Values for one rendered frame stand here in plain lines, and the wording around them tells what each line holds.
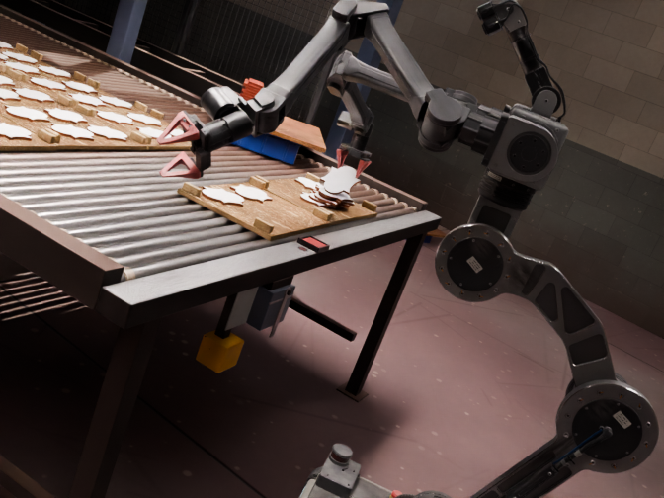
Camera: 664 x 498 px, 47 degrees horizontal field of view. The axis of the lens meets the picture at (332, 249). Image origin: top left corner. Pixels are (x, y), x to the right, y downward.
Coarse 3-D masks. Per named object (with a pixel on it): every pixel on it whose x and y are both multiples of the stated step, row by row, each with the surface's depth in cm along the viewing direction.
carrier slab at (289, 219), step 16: (208, 208) 226; (224, 208) 226; (240, 208) 232; (256, 208) 238; (272, 208) 245; (288, 208) 251; (240, 224) 222; (272, 224) 228; (288, 224) 234; (304, 224) 241; (320, 224) 248
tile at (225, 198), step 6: (204, 192) 231; (210, 192) 234; (216, 192) 236; (222, 192) 239; (228, 192) 241; (210, 198) 230; (216, 198) 230; (222, 198) 232; (228, 198) 235; (234, 198) 237; (240, 198) 239; (222, 204) 230; (228, 204) 232; (234, 204) 233; (240, 204) 234
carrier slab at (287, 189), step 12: (276, 180) 283; (288, 180) 289; (276, 192) 266; (288, 192) 272; (300, 192) 279; (300, 204) 263; (336, 216) 264; (348, 216) 270; (360, 216) 277; (372, 216) 288
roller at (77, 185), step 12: (312, 168) 334; (324, 168) 344; (96, 180) 214; (108, 180) 217; (120, 180) 221; (132, 180) 226; (144, 180) 231; (156, 180) 236; (168, 180) 241; (180, 180) 246; (192, 180) 252; (204, 180) 258; (0, 192) 182; (12, 192) 186; (24, 192) 189; (36, 192) 192
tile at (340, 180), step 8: (344, 168) 278; (352, 168) 278; (328, 176) 275; (336, 176) 275; (344, 176) 275; (352, 176) 275; (328, 184) 273; (336, 184) 273; (344, 184) 273; (352, 184) 272; (328, 192) 271; (336, 192) 270
